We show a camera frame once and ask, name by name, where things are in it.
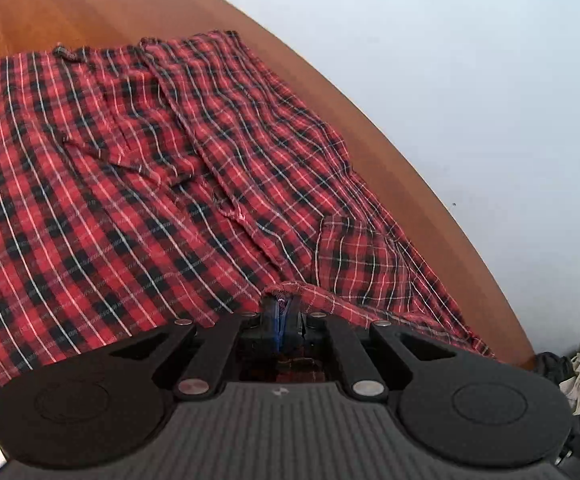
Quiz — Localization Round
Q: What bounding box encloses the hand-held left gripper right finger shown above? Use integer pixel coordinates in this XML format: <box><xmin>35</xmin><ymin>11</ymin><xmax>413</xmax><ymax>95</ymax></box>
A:
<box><xmin>280</xmin><ymin>297</ymin><xmax>459</xmax><ymax>402</ymax></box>

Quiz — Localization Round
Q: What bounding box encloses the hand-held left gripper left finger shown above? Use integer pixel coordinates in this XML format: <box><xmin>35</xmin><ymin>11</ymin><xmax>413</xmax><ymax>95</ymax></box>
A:
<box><xmin>108</xmin><ymin>295</ymin><xmax>282</xmax><ymax>402</ymax></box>

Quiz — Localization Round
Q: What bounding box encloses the red plaid shirt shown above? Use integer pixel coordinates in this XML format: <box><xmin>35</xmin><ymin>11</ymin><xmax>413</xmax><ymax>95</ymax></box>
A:
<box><xmin>0</xmin><ymin>30</ymin><xmax>497</xmax><ymax>402</ymax></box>

